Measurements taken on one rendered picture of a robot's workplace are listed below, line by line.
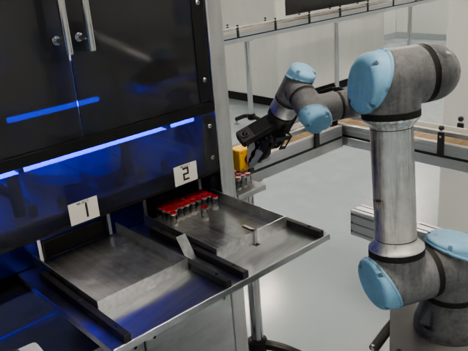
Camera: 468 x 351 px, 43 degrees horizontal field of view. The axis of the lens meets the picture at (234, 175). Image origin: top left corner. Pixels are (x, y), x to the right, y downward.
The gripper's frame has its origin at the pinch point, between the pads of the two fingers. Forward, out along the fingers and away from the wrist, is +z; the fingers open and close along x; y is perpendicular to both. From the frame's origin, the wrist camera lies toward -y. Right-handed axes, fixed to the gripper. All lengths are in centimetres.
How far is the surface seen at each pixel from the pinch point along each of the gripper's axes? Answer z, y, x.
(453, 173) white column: 34, 140, 3
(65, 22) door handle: -33, -54, 23
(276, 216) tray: 4.4, 1.2, -17.1
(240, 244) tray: 4.4, -15.5, -23.3
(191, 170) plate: 8.3, -12.9, 7.9
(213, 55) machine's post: -19.6, -5.4, 26.8
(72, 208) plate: 10, -52, 2
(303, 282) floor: 113, 95, 10
